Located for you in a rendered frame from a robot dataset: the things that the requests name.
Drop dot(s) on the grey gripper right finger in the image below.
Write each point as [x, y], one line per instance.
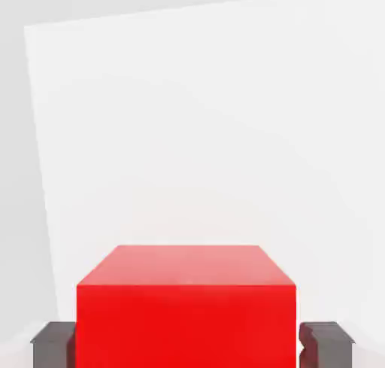
[328, 347]

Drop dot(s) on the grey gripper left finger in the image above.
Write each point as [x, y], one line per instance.
[51, 347]

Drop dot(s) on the small red cube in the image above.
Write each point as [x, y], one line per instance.
[186, 313]

